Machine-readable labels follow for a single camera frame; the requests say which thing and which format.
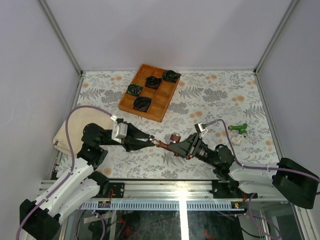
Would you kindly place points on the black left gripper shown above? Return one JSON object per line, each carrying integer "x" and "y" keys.
{"x": 131, "y": 143}

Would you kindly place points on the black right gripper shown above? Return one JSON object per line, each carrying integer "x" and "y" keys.
{"x": 189, "y": 147}

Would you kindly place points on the brown water faucet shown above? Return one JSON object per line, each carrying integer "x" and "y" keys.
{"x": 166, "y": 146}

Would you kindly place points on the chrome threaded pipe nipple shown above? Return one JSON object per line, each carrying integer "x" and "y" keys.
{"x": 154, "y": 141}

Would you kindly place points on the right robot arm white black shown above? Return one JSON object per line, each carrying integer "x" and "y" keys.
{"x": 285, "y": 179}

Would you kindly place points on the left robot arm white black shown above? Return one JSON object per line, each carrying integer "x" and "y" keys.
{"x": 43, "y": 217}

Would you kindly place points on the green water faucet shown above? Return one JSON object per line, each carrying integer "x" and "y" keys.
{"x": 241, "y": 129}

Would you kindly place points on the white pipe fitting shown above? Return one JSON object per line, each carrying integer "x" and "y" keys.
{"x": 237, "y": 139}

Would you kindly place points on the orange wooden compartment tray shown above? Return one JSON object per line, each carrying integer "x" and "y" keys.
{"x": 150, "y": 92}

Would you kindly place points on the beige folded cloth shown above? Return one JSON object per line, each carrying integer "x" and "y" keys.
{"x": 69, "y": 137}

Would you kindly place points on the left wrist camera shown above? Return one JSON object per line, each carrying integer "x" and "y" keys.
{"x": 119, "y": 132}

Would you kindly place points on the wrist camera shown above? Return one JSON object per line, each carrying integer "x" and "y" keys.
{"x": 201, "y": 128}
{"x": 119, "y": 132}

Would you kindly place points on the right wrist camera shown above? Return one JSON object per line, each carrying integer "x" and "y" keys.
{"x": 201, "y": 128}

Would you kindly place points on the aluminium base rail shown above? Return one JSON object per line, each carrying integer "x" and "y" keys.
{"x": 144, "y": 189}

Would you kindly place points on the white slotted cable duct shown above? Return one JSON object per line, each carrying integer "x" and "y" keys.
{"x": 160, "y": 205}

